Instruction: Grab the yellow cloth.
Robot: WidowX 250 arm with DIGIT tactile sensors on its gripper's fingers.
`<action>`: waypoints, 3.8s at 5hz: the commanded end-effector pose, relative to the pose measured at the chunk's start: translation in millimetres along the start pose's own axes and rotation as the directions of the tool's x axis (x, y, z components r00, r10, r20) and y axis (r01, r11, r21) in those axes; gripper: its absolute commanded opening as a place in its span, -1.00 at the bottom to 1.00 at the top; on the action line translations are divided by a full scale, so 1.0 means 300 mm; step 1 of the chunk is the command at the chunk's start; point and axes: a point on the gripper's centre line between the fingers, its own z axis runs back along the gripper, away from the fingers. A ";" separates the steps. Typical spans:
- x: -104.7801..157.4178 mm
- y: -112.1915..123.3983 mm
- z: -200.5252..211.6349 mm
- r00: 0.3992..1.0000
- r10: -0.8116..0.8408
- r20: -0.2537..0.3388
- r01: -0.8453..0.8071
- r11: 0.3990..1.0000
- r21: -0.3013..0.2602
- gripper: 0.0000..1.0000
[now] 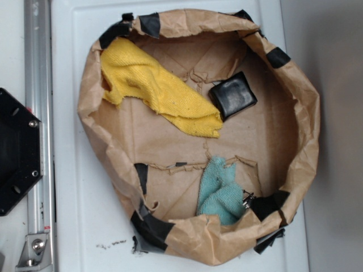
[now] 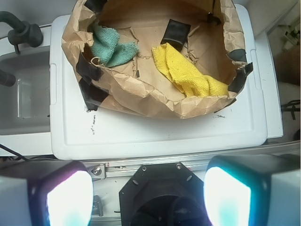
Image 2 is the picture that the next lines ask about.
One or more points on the aluminium extrusion rail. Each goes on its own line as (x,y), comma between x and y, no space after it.
(194,161)

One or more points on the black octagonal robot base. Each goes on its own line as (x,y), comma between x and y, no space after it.
(167,194)

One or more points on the yellow cloth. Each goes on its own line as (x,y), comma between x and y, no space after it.
(184,75)

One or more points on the black square pad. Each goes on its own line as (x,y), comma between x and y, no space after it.
(176,34)

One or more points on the white plastic lid board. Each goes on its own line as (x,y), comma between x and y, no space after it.
(80,134)

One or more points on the dark grey toy faucet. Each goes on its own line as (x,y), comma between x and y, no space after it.
(22,32)

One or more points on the grey toy sink basin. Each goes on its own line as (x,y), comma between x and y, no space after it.
(24,107)

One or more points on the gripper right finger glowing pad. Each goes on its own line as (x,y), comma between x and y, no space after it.
(253,190)

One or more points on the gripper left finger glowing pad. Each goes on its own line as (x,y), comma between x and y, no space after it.
(45,193)

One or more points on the metal corner bracket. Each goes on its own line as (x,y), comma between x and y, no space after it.
(97,172)

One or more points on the teal cloth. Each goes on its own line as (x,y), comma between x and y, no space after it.
(109,50)

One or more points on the brown paper bag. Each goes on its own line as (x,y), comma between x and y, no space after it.
(215,46)

